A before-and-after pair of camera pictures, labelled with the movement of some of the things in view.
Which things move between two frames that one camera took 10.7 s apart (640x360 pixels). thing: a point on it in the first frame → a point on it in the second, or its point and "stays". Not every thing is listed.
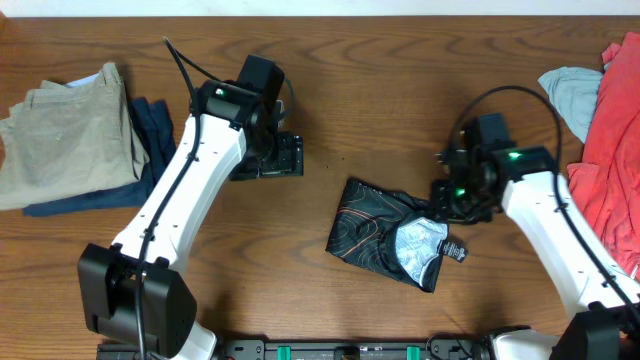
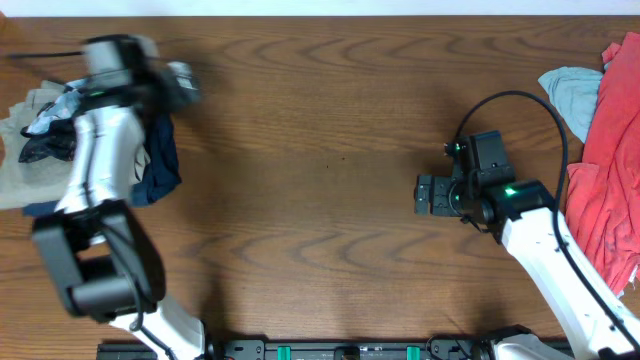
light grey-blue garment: [573, 91] stays
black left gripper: [290, 162] → [177, 97]
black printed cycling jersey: [393, 232] → [59, 142]
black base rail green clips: [457, 346] stays
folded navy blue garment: [156, 130] stays
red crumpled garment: [607, 185] stays
